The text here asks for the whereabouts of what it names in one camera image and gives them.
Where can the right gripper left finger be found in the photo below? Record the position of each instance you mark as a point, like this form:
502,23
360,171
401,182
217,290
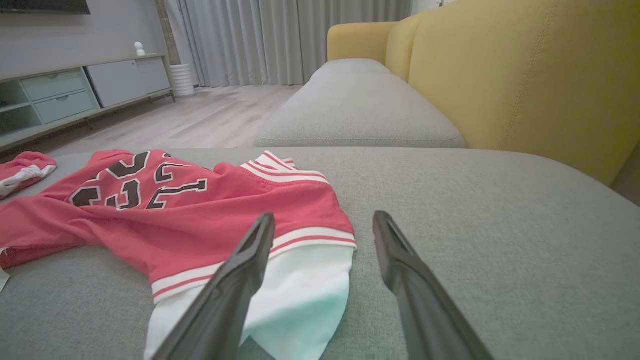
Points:
225,300

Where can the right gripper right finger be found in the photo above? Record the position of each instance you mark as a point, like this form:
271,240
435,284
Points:
425,310

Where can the red numbered basketball jersey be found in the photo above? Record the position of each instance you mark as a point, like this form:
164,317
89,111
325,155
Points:
200,215

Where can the red shorts with white stripe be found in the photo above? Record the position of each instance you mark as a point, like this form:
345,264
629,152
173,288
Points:
25,167

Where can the large grey sofa seat cushion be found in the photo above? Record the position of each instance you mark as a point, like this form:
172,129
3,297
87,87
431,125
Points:
500,250

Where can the small grey sofa seat cushion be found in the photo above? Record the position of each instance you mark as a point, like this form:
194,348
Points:
350,110

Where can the white ribbed vase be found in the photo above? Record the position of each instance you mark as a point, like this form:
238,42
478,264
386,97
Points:
182,80

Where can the low TV cabinet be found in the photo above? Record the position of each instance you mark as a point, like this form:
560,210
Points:
125,80

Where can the yellow sofa backrest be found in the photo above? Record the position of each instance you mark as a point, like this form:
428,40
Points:
500,75

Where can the pale green drawer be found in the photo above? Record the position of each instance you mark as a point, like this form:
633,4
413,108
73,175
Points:
65,107
52,85

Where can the grey pleated curtain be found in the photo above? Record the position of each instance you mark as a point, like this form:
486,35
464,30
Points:
250,40

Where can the small white figurine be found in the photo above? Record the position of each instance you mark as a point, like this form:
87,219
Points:
140,49

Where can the black television screen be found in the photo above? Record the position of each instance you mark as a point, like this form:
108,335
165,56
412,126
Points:
45,6

